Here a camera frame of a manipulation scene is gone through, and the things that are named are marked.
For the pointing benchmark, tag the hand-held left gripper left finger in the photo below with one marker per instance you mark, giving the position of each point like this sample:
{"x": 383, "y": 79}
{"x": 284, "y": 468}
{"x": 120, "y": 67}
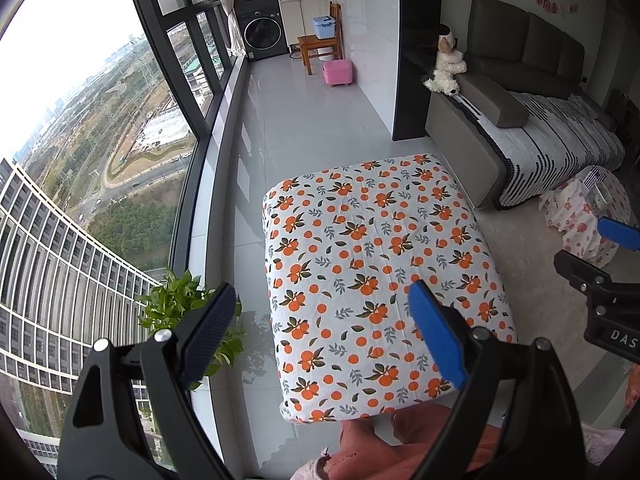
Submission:
{"x": 210, "y": 330}

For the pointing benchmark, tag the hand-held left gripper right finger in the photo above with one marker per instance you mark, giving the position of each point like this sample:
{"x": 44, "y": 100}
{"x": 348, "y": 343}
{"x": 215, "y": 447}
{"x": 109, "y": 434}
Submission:
{"x": 437, "y": 332}

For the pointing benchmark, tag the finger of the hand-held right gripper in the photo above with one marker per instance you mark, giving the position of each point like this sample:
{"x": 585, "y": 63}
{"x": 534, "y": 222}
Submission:
{"x": 580, "y": 272}
{"x": 620, "y": 233}

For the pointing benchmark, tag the green potted plant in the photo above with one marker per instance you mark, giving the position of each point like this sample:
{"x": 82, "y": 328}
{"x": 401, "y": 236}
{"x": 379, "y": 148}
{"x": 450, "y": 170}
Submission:
{"x": 175, "y": 305}

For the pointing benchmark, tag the red floral table cloth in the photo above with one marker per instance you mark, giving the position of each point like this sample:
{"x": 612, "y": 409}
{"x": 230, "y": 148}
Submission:
{"x": 575, "y": 225}

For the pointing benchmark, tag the clear plastic container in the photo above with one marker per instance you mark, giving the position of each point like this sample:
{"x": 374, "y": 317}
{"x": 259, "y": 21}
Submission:
{"x": 597, "y": 187}

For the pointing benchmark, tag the person's right leg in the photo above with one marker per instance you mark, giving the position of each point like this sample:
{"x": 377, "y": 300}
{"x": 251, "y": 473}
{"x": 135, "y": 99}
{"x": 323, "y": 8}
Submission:
{"x": 430, "y": 425}

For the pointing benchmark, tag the person's leg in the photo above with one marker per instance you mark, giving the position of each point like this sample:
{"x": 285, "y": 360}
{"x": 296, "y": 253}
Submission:
{"x": 430, "y": 425}
{"x": 360, "y": 440}

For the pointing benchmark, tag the orange fruit print table cloth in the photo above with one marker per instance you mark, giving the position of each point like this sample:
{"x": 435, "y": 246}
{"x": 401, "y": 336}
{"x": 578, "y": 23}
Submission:
{"x": 350, "y": 260}

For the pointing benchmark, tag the person's left leg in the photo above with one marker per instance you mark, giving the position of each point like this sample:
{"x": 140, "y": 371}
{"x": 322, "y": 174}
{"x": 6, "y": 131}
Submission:
{"x": 360, "y": 440}

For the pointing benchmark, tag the grey sofa cushion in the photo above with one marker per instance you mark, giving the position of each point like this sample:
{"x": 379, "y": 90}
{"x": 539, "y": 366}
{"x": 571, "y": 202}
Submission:
{"x": 495, "y": 102}

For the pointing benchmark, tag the grey sofa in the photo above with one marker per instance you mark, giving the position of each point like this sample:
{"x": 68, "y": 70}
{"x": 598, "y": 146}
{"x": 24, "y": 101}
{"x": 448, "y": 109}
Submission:
{"x": 500, "y": 35}

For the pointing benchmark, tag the white plush dog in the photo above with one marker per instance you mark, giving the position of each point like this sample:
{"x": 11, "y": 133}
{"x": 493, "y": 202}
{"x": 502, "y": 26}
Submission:
{"x": 442, "y": 84}

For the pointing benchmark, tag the beige teddy bear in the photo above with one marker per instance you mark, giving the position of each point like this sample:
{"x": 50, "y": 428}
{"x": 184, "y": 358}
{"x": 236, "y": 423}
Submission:
{"x": 450, "y": 57}

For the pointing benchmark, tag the pink stool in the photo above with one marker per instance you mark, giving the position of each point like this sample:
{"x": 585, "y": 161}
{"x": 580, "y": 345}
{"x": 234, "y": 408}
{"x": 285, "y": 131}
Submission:
{"x": 337, "y": 72}

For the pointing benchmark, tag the wooden chair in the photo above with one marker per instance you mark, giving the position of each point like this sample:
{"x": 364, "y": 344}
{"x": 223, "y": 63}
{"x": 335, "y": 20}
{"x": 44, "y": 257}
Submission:
{"x": 317, "y": 47}

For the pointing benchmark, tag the light blue storage box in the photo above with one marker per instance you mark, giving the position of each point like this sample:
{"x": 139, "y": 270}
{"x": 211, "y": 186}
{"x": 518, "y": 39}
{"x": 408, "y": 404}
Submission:
{"x": 324, "y": 27}

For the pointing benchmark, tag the white cabinet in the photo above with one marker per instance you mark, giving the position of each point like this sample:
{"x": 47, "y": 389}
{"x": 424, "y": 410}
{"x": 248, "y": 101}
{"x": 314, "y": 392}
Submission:
{"x": 295, "y": 17}

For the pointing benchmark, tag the white curtain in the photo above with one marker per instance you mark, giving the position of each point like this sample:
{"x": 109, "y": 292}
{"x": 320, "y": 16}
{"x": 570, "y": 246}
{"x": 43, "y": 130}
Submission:
{"x": 227, "y": 5}

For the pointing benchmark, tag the black window frame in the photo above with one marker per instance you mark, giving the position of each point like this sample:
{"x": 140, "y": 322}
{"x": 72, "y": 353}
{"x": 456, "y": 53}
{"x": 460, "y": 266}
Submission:
{"x": 165, "y": 35}

